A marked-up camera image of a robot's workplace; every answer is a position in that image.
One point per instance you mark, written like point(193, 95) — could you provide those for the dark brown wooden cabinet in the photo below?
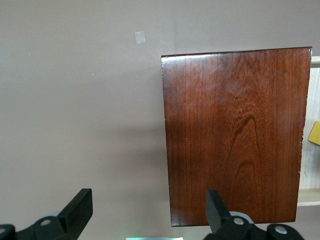
point(232, 137)

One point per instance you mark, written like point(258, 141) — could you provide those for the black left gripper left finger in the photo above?
point(75, 212)

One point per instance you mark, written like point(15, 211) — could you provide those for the yellow block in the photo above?
point(315, 133)

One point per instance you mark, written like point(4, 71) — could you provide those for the small tape patch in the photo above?
point(140, 37)

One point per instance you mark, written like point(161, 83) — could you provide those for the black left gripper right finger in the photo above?
point(216, 212)

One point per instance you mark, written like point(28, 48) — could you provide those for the brown paper table cover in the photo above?
point(75, 100)

